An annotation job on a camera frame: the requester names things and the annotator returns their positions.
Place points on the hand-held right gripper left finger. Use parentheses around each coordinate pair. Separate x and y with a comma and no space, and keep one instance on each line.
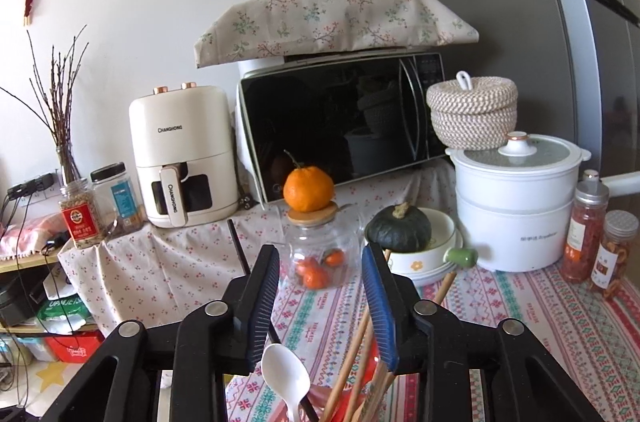
(262,302)

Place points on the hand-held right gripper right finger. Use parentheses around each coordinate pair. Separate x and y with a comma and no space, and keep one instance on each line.
(380,307)

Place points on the white plastic spoon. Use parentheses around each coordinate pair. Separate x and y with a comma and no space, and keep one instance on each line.
(285,377)

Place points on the glass jar with bamboo lid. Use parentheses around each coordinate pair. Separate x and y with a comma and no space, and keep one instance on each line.
(310,242)

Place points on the green kabocha squash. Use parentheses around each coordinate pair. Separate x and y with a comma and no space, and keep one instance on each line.
(397,229)

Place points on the black power plug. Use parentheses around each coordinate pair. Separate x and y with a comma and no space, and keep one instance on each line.
(246,202)

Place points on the white dotted floral cloth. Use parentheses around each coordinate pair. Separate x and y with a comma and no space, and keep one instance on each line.
(165,267)

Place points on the large tangerine with stem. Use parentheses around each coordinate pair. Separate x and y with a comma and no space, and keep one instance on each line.
(307,189)

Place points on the red green patterned tablecloth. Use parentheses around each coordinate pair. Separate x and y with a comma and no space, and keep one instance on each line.
(525,327)

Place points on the white electric cooking pot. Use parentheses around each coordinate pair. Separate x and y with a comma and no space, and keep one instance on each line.
(510,212)

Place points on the black lid plastic jar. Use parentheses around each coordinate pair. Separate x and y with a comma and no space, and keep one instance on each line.
(120,202)

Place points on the black door microwave oven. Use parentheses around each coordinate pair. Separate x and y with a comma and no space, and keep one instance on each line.
(325,127)

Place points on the white air fryer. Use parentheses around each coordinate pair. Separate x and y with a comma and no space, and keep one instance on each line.
(175,137)

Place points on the red cardboard box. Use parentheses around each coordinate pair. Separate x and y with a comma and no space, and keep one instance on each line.
(75,347)

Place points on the red label nut jar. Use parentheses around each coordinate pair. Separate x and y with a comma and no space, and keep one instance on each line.
(80,224)

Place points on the green snack packet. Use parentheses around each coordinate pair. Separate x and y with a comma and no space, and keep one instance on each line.
(62,309)

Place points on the woven lidded basket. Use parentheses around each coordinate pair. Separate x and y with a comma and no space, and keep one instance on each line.
(470,117)

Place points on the red dried fruit jar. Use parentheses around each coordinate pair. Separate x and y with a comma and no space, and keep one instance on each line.
(582,242)

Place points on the glass pot lid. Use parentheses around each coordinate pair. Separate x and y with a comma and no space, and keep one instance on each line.
(545,157)

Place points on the dried fruit slices jar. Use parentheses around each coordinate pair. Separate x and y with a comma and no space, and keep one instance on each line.
(612,262)

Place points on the glass vase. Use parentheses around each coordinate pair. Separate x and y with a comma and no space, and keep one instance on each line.
(67,167)

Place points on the pink folded cloth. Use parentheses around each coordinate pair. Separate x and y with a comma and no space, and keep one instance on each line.
(30,234)

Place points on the black electronic device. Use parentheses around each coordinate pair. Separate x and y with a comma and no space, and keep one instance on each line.
(17,302)

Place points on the wooden shelf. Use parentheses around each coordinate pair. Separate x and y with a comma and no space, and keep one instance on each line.
(20,264)

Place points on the black power strip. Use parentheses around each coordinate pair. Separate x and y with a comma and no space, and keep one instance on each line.
(42,181)

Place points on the dry twig bundle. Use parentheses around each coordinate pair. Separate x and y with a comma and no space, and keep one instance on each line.
(64,137)

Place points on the floral dust cover cloth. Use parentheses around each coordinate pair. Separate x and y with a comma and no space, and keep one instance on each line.
(325,22)

